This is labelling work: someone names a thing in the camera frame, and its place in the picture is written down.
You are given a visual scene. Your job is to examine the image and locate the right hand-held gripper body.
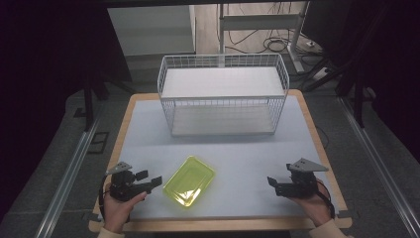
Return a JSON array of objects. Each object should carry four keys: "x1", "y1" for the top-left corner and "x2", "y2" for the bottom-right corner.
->
[{"x1": 274, "y1": 157, "x2": 330, "y2": 199}]

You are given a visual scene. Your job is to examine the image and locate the white panel board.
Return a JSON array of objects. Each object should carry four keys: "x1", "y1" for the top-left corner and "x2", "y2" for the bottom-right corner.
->
[{"x1": 107, "y1": 4, "x2": 197, "y2": 58}]

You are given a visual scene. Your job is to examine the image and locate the black metal stand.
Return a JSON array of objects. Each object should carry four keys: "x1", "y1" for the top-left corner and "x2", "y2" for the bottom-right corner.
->
[
  {"x1": 81, "y1": 73, "x2": 112, "y2": 133},
  {"x1": 302, "y1": 3, "x2": 390, "y2": 129}
]

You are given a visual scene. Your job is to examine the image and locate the black floor cables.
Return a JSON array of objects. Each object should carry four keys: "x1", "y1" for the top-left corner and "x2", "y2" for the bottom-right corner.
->
[{"x1": 227, "y1": 29, "x2": 300, "y2": 56}]

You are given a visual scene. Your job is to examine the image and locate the black floor plate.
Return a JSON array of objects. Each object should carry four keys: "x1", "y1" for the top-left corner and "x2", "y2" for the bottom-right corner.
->
[{"x1": 86, "y1": 131, "x2": 110, "y2": 155}]

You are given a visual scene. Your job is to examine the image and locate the white power strip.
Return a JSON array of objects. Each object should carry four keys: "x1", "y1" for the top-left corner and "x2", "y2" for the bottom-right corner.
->
[{"x1": 311, "y1": 66, "x2": 332, "y2": 82}]

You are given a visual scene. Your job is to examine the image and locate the white wire shelf rack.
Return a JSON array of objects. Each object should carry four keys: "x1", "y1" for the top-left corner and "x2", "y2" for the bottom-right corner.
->
[{"x1": 157, "y1": 53, "x2": 291, "y2": 138}]

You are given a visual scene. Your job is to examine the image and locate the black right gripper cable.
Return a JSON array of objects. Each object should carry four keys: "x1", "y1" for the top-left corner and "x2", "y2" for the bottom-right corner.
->
[{"x1": 316, "y1": 179, "x2": 337, "y2": 220}]

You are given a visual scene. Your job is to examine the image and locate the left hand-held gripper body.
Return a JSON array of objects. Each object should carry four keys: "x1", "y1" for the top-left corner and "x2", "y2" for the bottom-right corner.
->
[{"x1": 105, "y1": 161, "x2": 155, "y2": 203}]

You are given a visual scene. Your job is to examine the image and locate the white desk frame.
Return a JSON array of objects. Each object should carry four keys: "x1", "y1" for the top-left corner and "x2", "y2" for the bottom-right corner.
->
[{"x1": 217, "y1": 1, "x2": 307, "y2": 74}]

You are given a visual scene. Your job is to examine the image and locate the wooden-edged table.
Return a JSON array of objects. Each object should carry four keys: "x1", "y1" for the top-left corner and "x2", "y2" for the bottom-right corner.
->
[{"x1": 87, "y1": 88, "x2": 354, "y2": 233}]

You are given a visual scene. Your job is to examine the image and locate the aluminium floor rail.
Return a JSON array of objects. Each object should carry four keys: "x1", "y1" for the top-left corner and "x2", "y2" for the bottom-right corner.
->
[
  {"x1": 34, "y1": 118, "x2": 101, "y2": 238},
  {"x1": 339, "y1": 96, "x2": 420, "y2": 233}
]

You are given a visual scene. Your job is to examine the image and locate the person's right hand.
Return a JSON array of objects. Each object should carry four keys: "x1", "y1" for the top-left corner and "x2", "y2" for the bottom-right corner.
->
[{"x1": 291, "y1": 178, "x2": 334, "y2": 228}]

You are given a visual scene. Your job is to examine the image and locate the yellow-green plastic tray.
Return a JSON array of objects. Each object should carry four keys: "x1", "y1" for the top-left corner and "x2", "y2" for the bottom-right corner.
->
[{"x1": 162, "y1": 155, "x2": 217, "y2": 208}]

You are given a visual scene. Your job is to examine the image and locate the person's left hand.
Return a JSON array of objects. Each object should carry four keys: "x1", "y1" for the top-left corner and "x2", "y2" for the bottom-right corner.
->
[{"x1": 102, "y1": 190, "x2": 149, "y2": 234}]

